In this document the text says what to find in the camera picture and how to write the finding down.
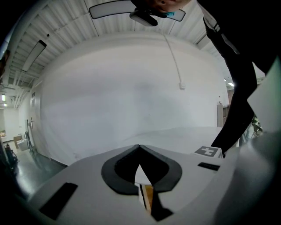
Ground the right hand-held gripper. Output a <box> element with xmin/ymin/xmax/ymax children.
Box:
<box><xmin>194</xmin><ymin>145</ymin><xmax>226</xmax><ymax>159</ymax></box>

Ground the white wall cable conduit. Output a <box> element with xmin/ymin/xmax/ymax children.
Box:
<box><xmin>158</xmin><ymin>26</ymin><xmax>183</xmax><ymax>83</ymax></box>

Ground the wooden shelf unit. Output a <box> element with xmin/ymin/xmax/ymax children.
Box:
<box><xmin>216</xmin><ymin>103</ymin><xmax>231</xmax><ymax>128</ymax></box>

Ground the black cart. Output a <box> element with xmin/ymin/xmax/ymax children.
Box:
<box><xmin>4</xmin><ymin>143</ymin><xmax>18</xmax><ymax>175</ymax></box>

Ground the wide ceiling light panel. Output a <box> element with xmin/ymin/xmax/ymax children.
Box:
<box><xmin>88</xmin><ymin>0</ymin><xmax>186</xmax><ymax>22</ymax></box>

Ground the cardboard box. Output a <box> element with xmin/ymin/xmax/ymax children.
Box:
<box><xmin>13</xmin><ymin>134</ymin><xmax>24</xmax><ymax>149</ymax></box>

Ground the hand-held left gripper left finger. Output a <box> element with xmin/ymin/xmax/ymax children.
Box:
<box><xmin>101</xmin><ymin>144</ymin><xmax>141</xmax><ymax>196</ymax></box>

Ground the white storage box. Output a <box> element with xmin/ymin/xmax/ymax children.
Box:
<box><xmin>17</xmin><ymin>140</ymin><xmax>29</xmax><ymax>152</ymax></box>

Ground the person's head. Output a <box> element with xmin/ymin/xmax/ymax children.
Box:
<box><xmin>151</xmin><ymin>0</ymin><xmax>184</xmax><ymax>18</ymax></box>

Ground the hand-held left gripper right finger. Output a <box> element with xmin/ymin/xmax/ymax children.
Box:
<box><xmin>139</xmin><ymin>144</ymin><xmax>183</xmax><ymax>192</ymax></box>

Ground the person's right forearm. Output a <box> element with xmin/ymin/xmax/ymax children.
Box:
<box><xmin>210</xmin><ymin>52</ymin><xmax>258</xmax><ymax>158</ymax></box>

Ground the narrow ceiling light panel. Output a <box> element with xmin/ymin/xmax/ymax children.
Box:
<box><xmin>21</xmin><ymin>40</ymin><xmax>47</xmax><ymax>73</ymax></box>

